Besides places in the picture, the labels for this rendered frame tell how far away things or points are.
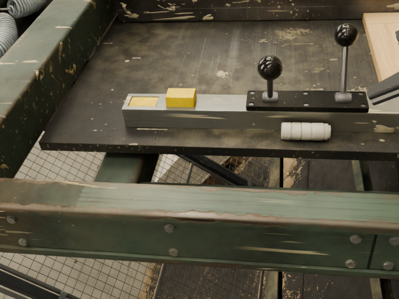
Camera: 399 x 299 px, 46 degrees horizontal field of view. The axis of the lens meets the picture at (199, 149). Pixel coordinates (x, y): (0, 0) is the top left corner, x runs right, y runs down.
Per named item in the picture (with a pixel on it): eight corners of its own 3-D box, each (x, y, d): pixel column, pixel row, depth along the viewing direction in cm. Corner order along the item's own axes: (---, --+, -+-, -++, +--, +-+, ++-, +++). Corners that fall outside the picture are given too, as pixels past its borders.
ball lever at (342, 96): (355, 107, 77) (361, 21, 74) (332, 106, 77) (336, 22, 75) (352, 104, 80) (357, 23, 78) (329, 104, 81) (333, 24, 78)
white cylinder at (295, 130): (281, 143, 79) (329, 144, 78) (281, 129, 77) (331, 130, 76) (281, 131, 81) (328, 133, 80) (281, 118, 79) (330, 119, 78)
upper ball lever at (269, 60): (281, 111, 81) (282, 73, 68) (258, 110, 81) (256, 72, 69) (281, 91, 82) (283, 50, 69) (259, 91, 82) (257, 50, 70)
